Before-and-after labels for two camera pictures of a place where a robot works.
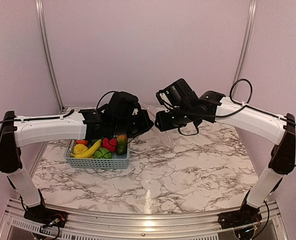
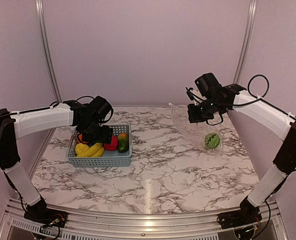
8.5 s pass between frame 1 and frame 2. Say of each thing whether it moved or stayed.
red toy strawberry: stayed
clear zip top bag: moved
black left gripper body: moved
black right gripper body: moved
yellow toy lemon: stayed
